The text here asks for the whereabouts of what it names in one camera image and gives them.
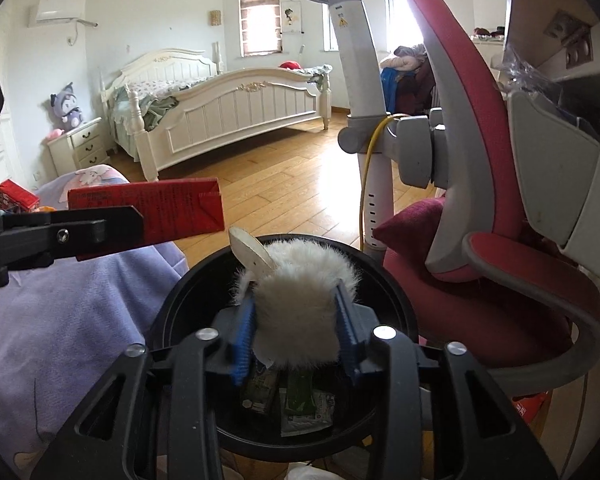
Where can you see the white foil wrapper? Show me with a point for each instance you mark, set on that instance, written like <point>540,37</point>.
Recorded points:
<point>310,417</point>

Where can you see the black trash bin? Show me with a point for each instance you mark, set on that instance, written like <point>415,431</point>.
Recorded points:
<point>190,290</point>

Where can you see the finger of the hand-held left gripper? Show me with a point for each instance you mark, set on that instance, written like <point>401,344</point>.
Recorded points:
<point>80,232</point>

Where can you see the white nightstand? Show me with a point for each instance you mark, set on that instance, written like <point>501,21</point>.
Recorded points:
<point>80,147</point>

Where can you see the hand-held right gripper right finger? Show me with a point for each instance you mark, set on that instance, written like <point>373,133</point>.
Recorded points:
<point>349,335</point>

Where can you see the red carton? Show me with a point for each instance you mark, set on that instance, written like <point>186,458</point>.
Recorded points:
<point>180,210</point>

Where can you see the white robot column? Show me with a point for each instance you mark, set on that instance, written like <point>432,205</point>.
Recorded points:
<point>360,60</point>

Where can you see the orange bag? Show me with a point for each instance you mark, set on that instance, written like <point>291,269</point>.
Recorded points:
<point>530,405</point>

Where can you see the white wooden bed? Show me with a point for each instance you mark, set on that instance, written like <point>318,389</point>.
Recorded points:
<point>240,110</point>

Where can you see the white furry pompom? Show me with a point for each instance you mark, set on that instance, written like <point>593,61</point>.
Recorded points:
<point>300,300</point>

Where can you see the red printed box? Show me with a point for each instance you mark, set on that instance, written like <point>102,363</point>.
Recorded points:
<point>15,200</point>

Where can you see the dark red cushion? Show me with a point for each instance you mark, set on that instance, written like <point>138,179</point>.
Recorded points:
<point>410,225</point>

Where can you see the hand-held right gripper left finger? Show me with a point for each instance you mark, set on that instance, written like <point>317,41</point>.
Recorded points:
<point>242,345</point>

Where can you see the red item on bed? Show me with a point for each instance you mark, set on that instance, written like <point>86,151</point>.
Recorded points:
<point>292,65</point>

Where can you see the green snack wrapper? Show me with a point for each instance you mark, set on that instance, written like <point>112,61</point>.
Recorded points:
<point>300,390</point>

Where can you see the window with brown blind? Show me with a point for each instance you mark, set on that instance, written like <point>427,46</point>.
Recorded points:
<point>260,20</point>

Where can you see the green bed sheet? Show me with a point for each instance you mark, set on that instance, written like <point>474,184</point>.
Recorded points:
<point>155,105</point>

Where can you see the green cloth on bedpost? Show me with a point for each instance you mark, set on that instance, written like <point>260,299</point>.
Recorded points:
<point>320,71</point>

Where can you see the white dresser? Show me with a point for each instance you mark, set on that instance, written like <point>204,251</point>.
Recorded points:
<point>487,52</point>

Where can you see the wall poster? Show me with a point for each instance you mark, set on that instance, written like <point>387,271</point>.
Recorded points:
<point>291,16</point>

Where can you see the beige wall hanging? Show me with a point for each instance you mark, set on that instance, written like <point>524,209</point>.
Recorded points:
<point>215,18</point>

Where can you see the white plastic bag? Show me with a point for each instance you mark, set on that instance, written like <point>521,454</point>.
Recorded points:
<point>310,471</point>

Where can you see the clear plastic wrap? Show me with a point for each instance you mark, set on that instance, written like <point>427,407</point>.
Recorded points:
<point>525,70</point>

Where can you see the small drink carton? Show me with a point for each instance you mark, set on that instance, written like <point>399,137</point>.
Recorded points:
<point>257,390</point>

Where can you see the pile of clothes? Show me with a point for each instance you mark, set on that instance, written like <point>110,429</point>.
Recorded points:
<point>410,80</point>

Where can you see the white air conditioner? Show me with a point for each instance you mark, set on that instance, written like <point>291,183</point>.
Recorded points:
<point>55,10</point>

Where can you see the pink grey desk chair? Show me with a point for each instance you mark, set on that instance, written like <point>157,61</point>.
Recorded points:
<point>480,110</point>

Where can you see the purple floral blanket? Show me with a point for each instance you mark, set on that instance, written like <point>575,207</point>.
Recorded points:
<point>80,320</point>

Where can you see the bright window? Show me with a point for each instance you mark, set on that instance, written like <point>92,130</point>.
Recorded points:
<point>342,10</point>
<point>400,10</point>

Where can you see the purple plush toy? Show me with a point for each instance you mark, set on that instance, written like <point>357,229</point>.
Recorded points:
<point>67,107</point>

